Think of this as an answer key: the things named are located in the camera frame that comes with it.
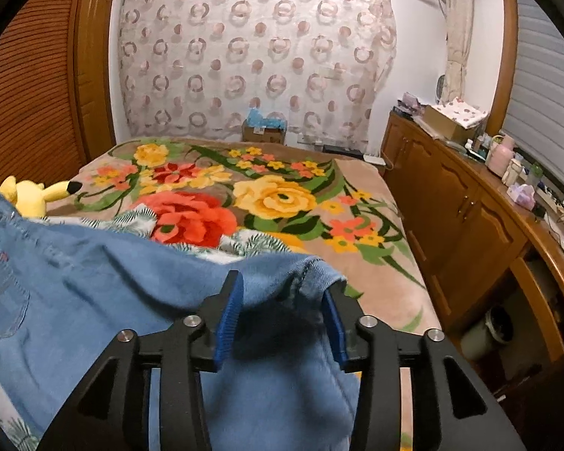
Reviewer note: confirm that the wooden window frame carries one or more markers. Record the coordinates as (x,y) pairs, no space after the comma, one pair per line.
(502,65)

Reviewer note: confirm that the wooden louvered wardrobe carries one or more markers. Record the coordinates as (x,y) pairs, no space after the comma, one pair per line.
(28,103)

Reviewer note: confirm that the palm leaf printed sheet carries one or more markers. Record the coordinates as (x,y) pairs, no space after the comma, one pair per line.
(131,221)

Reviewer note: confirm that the pile of small packets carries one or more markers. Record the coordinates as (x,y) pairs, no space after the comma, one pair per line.
(409,105)

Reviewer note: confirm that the green capped bottle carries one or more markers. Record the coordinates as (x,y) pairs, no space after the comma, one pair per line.
(535,176)

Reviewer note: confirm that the tan open box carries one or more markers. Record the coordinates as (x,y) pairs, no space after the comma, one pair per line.
(444,127)

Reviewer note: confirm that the white bottle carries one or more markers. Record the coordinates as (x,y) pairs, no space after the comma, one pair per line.
(512,173)

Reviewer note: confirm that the circle patterned sheer curtain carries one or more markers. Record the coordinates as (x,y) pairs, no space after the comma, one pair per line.
(263,56)

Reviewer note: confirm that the long white power strip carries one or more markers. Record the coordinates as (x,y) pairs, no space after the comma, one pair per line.
(554,199)

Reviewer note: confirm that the white dotted cloth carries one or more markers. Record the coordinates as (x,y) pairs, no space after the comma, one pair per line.
(465,112)

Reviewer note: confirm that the grey window blind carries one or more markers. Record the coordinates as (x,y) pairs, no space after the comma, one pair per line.
(545,80)

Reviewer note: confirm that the black flat device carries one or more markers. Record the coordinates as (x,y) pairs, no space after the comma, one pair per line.
(342,150)

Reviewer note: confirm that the beige side curtain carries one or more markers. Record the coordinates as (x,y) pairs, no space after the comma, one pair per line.
(456,33)

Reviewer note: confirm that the grey trash bin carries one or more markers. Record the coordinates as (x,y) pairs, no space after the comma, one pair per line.
(486,336)

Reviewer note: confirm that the pink bottle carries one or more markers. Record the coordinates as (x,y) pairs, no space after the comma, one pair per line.
(499,155)

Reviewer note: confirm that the floral blanket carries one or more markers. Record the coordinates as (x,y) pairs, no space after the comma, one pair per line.
(272,197)

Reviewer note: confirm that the brown cardboard box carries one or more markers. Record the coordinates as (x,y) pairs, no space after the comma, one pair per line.
(263,135)

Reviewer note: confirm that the long wooden cabinet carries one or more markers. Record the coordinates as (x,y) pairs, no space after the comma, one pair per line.
(451,197)

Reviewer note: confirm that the purple tissue pack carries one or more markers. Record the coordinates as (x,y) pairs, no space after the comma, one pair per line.
(521,196)

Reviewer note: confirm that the blue denim pants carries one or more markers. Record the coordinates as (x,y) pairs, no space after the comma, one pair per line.
(98,282)

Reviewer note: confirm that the yellow plush toy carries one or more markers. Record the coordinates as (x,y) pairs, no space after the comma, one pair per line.
(28,195)

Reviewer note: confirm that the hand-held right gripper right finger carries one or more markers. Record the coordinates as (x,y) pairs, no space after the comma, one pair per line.
(334,324)

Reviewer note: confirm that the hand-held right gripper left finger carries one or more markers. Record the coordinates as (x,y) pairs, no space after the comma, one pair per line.
(228,319)

